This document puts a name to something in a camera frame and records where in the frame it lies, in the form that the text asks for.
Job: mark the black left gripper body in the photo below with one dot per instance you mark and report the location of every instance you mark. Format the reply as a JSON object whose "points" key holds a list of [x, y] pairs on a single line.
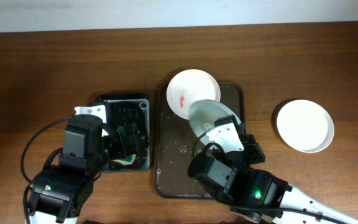
{"points": [[124, 144]]}

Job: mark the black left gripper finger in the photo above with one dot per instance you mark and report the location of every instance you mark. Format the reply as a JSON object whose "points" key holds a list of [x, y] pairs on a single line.
{"points": [[120, 143], [132, 139]]}

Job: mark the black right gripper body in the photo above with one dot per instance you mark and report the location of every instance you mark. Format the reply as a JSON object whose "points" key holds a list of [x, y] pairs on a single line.
{"points": [[253, 149]]}

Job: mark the green yellow sponge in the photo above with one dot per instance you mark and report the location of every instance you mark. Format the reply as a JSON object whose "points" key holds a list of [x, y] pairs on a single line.
{"points": [[128, 160]]}

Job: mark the pink plate with red stain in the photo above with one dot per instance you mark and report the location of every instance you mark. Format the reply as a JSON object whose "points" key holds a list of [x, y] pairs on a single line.
{"points": [[189, 86]]}

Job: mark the white plate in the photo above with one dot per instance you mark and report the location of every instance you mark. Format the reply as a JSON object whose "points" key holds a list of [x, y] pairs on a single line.
{"points": [[305, 126]]}

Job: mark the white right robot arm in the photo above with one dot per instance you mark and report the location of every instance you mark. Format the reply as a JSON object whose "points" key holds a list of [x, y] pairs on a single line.
{"points": [[259, 195]]}

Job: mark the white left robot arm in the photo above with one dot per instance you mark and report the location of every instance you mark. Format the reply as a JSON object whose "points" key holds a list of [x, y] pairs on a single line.
{"points": [[58, 192]]}

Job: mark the brown serving tray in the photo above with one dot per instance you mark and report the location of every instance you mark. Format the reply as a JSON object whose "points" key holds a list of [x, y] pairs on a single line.
{"points": [[173, 144]]}

